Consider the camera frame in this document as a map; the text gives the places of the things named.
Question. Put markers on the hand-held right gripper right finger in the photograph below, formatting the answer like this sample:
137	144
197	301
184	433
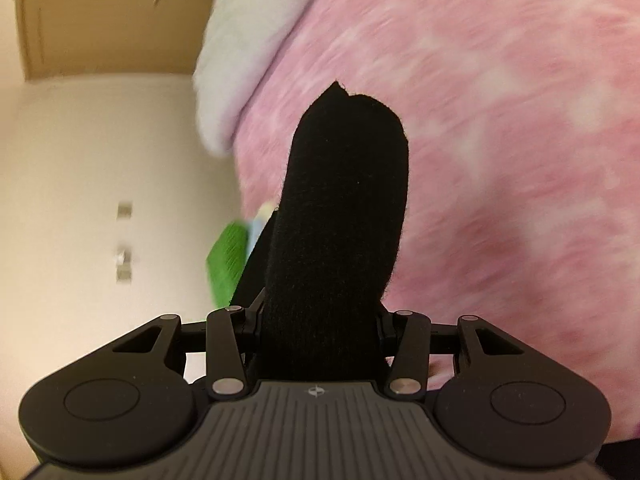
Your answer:
386	327

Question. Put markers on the light brown wooden door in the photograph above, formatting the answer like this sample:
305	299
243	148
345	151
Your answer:
110	30

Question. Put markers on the pale blue cloth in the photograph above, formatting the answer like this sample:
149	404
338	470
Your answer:
259	225

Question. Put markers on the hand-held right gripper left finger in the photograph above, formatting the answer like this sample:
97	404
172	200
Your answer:
257	317

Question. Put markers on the pink fleece blanket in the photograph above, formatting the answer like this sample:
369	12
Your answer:
500	135

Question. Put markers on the green cloth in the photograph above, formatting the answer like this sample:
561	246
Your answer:
227	265

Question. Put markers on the black cloth garment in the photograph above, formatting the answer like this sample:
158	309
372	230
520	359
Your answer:
340	210

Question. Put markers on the white pillow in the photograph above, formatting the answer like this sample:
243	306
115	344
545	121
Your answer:
235	50

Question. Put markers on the white wall outlet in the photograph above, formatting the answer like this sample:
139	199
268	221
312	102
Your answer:
123	265
124	211

